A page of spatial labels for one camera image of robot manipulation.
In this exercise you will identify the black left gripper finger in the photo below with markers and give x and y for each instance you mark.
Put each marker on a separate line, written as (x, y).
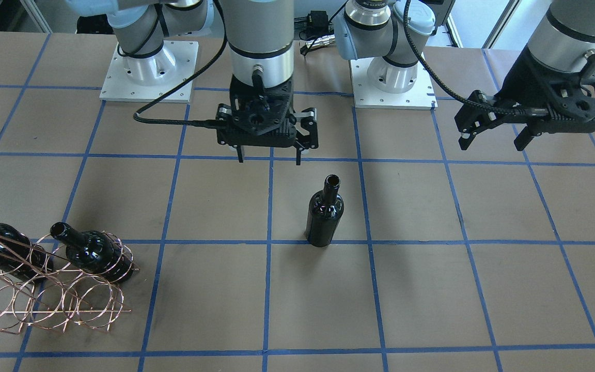
(528, 133)
(472, 121)

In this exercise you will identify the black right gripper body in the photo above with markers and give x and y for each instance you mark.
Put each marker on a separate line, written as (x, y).
(308, 122)

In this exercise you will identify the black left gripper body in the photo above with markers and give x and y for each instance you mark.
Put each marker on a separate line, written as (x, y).
(522, 81)

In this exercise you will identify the carried dark wine bottle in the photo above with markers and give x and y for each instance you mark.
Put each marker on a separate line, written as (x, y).
(325, 210)

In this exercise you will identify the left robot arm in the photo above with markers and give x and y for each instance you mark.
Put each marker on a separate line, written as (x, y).
(398, 31)

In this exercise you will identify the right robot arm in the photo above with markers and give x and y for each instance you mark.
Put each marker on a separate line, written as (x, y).
(259, 35)

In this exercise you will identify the dark wine bottle in basket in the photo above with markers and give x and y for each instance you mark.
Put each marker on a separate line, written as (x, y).
(93, 252)

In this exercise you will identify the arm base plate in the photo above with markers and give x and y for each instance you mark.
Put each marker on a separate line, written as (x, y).
(143, 80)
(379, 85)

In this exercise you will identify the copper wire wine basket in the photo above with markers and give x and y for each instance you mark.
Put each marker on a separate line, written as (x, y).
(58, 295)

